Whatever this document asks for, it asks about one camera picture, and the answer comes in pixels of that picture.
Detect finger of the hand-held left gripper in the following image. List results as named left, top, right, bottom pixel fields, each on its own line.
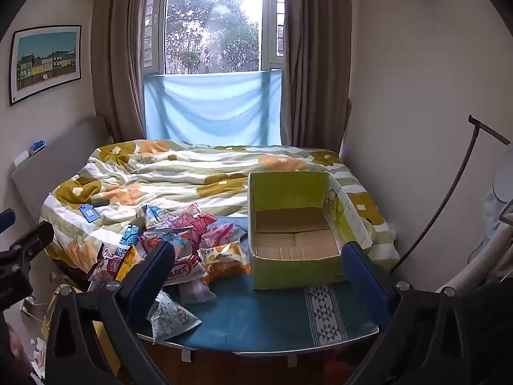
left=9, top=221, right=55, bottom=267
left=0, top=209, right=17, bottom=234

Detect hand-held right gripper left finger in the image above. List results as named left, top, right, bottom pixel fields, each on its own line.
left=43, top=241, right=176, bottom=385

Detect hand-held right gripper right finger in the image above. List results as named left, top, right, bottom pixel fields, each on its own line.
left=341, top=242, right=482, bottom=385

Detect pile of mixed snacks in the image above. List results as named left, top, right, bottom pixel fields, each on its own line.
left=86, top=202, right=219, bottom=305

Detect white grey printed packet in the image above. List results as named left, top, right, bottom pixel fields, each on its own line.
left=150, top=291, right=202, bottom=343

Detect blue dotted snack packet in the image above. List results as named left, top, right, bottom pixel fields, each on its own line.
left=119, top=225, right=142, bottom=256

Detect white blue snack packet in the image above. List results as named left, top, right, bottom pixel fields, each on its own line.
left=143, top=204, right=174, bottom=230

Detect green cardboard box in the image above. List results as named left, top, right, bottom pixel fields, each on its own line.
left=248, top=171, right=373, bottom=290

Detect pink striped marshmallow packet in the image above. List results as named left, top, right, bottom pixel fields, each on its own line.
left=172, top=202, right=217, bottom=245

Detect orange white cake packet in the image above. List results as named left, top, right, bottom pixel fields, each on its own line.
left=200, top=240, right=252, bottom=285

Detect light pink bread packet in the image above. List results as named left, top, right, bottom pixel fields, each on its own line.
left=200, top=222, right=248, bottom=249

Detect small blue card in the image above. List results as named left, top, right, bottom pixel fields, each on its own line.
left=78, top=204, right=101, bottom=223

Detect grey bed headboard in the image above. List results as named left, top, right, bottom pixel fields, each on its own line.
left=10, top=116, right=113, bottom=225

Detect floral green striped blanket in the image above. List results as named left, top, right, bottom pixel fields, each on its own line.
left=40, top=140, right=400, bottom=273

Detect teal patterned table mat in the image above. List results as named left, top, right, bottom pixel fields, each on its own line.
left=136, top=217, right=379, bottom=349

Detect grey cloth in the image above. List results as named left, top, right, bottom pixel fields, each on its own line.
left=479, top=188, right=513, bottom=257

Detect black curved metal stand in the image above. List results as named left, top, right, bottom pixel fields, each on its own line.
left=395, top=115, right=513, bottom=273

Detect light blue cloth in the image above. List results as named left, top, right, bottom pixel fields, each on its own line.
left=143, top=69, right=283, bottom=146

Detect brown curtain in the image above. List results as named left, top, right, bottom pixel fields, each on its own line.
left=90, top=0, right=165, bottom=143
left=278, top=0, right=355, bottom=157

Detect window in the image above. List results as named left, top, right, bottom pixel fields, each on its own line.
left=142, top=0, right=287, bottom=76

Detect white metal frame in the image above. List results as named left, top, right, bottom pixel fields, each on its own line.
left=437, top=209, right=513, bottom=293

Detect framed wall picture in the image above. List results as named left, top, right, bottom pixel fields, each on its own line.
left=9, top=25, right=83, bottom=107

